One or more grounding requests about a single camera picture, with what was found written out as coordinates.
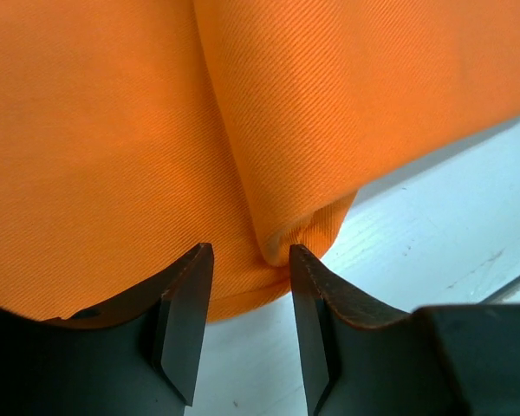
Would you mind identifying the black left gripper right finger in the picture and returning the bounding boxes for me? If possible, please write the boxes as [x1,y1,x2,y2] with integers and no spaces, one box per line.
[289,245,520,415]

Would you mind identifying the orange trousers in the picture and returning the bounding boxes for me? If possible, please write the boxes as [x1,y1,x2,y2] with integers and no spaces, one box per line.
[0,1,520,321]

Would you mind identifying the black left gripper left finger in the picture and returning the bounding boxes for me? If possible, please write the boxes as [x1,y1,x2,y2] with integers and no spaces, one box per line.
[0,244,214,415]

